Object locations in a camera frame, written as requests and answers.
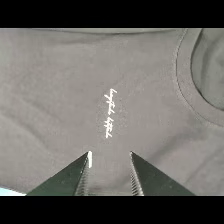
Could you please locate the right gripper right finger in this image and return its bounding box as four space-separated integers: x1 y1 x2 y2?
129 150 196 197

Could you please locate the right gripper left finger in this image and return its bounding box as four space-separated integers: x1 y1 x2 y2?
25 150 93 197

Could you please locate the grey T-shirt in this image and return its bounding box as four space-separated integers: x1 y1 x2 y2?
0 28 224 197

